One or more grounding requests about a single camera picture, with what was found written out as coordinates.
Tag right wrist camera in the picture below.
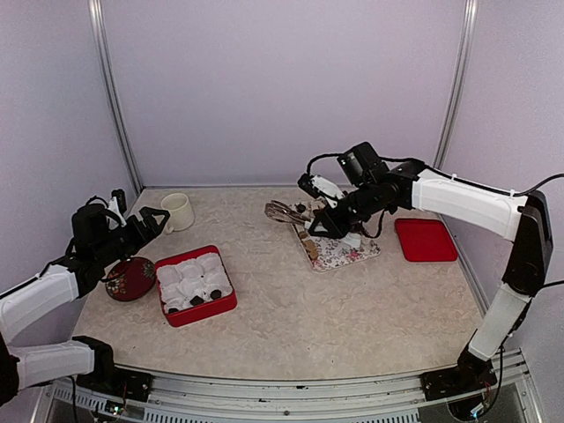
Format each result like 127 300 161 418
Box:
298 174 345 208

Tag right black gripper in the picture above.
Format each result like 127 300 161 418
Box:
308 181 382 240

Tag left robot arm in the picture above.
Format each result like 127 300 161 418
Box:
1 204 170 403

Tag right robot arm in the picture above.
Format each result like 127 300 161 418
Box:
298 160 553 397

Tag red box lid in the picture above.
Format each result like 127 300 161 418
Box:
394 219 458 263

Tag cream ceramic mug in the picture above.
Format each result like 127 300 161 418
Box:
160 193 195 234

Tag metal serving tongs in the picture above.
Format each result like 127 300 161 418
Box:
264 200 313 226

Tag front aluminium rail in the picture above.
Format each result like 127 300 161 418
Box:
32 350 546 422

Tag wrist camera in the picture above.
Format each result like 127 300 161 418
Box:
108 189 127 226
298 174 345 208

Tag right aluminium frame post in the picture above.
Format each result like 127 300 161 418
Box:
432 0 479 170

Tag red floral round tin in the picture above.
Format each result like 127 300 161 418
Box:
105 257 156 302

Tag aluminium frame post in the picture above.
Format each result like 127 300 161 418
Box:
432 0 479 170
87 0 145 196

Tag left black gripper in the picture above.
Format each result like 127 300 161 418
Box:
93 206 169 266

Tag left aluminium frame post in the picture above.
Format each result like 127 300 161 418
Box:
87 0 145 196

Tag red chocolate box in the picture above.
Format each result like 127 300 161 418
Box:
155 245 238 328

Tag dark square chocolate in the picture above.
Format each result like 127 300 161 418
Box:
189 296 202 306

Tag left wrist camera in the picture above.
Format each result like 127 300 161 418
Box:
108 189 127 226

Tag floral rectangular tray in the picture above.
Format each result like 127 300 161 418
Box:
292 225 381 272

